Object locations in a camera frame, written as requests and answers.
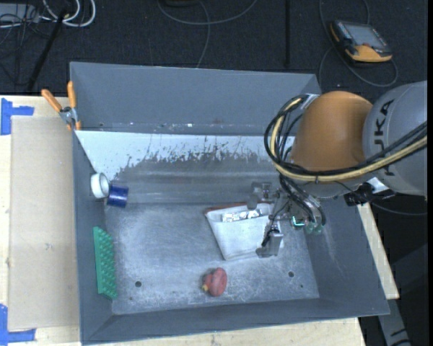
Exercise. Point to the grey metal bin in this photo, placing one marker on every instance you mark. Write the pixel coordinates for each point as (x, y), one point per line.
(173, 251)

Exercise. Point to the red toy fruit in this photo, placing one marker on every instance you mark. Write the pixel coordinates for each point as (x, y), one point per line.
(216, 282)

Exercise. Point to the white tape roll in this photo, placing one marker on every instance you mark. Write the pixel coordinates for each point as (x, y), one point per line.
(96, 186)

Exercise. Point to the brown cardboard board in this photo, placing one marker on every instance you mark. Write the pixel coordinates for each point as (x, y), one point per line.
(43, 222)

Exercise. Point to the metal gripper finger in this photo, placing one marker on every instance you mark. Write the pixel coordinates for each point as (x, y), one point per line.
(274, 245)
(257, 193)

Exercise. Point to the blue tape roll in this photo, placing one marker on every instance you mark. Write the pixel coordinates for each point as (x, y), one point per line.
(118, 195)

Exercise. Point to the black cylinder on white bracket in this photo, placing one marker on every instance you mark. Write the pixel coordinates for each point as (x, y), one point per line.
(359, 195)

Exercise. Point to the green studded flat block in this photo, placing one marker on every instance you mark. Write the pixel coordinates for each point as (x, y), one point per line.
(105, 261)

